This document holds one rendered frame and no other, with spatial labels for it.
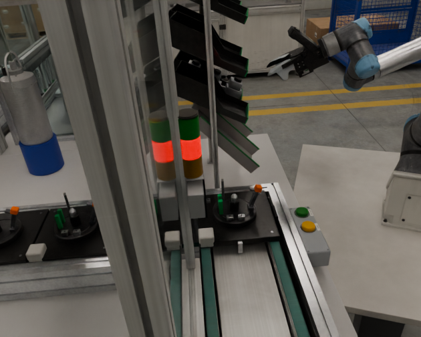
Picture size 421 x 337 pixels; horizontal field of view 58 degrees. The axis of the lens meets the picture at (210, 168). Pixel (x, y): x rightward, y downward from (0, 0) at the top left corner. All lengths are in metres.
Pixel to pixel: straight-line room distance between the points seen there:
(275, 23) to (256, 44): 0.34
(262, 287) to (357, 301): 0.27
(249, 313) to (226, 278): 0.13
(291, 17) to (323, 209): 4.04
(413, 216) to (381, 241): 0.13
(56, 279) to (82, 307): 0.11
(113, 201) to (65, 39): 0.09
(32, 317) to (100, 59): 1.10
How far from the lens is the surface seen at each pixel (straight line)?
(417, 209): 1.40
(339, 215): 1.44
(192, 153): 0.85
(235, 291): 1.08
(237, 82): 1.46
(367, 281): 1.24
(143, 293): 0.28
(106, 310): 1.18
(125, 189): 0.21
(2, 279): 1.26
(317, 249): 1.15
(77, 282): 1.21
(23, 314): 1.26
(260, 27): 5.22
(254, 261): 1.16
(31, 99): 1.73
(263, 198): 1.30
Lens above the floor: 1.75
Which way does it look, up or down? 32 degrees down
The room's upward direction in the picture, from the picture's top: 4 degrees counter-clockwise
